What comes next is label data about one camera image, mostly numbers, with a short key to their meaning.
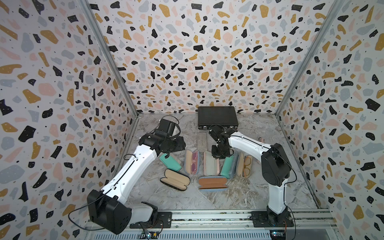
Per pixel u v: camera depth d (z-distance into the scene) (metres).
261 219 0.74
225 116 1.20
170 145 0.64
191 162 0.93
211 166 0.90
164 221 0.73
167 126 0.58
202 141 1.03
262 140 1.04
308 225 0.75
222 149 0.79
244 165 0.92
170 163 0.93
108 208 0.37
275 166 0.51
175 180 0.86
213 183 0.87
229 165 0.89
